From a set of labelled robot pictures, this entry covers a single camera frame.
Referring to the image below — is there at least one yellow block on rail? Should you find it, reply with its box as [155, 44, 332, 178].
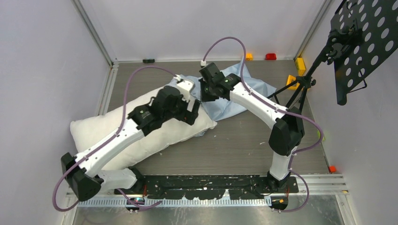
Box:
[295, 57, 306, 76]

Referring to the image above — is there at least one green block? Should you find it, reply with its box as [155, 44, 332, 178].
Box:
[317, 130, 325, 142]

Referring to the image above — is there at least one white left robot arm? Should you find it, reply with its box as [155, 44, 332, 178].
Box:
[61, 79, 200, 202]

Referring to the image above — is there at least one slotted cable duct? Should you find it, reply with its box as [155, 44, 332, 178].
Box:
[78, 196, 272, 207]

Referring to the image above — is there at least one black perforated stand plate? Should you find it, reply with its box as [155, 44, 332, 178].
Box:
[328, 0, 398, 105]

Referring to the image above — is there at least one orange toy block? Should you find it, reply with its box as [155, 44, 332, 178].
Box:
[245, 53, 253, 61]

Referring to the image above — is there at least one red toy block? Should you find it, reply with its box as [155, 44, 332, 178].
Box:
[265, 53, 277, 60]

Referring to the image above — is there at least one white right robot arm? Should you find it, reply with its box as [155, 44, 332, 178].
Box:
[199, 61, 305, 193]

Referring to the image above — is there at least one yellow block near tripod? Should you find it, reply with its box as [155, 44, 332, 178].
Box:
[286, 75, 299, 90]

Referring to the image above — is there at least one light blue pillowcase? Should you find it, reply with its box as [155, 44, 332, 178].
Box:
[170, 64, 285, 129]

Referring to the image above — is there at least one white pillow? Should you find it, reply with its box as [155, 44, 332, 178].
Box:
[61, 85, 216, 177]

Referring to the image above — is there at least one small orange block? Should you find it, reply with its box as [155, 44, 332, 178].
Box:
[328, 166, 337, 173]

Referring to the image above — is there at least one black tripod stand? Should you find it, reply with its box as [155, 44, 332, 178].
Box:
[268, 26, 362, 112]

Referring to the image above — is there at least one small black wall object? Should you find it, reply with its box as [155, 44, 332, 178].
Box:
[142, 59, 155, 64]

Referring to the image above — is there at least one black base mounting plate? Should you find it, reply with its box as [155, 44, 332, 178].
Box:
[122, 175, 299, 200]

